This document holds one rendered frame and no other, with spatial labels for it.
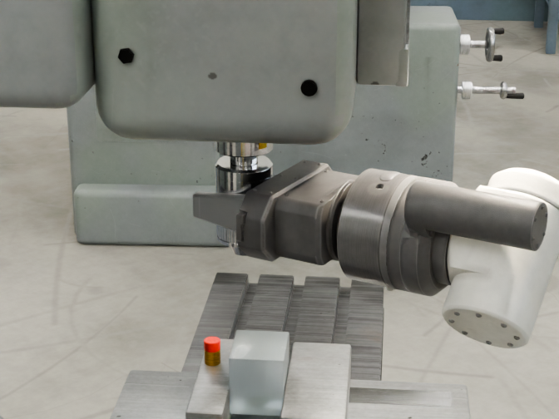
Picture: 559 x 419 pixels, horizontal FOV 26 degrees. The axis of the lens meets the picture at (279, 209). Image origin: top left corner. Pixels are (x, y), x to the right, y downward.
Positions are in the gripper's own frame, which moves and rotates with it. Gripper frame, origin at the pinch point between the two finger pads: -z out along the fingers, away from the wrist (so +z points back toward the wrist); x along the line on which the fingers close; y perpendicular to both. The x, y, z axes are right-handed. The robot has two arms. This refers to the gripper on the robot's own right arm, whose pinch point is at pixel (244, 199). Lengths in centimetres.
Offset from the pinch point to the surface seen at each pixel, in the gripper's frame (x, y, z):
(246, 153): 1.9, -4.8, 1.6
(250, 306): -44, 34, -27
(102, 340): -160, 122, -151
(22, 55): 16.8, -14.9, -7.3
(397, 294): -231, 122, -92
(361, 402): -15.7, 25.9, 3.2
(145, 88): 11.5, -12.1, -0.7
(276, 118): 7.5, -10.0, 7.7
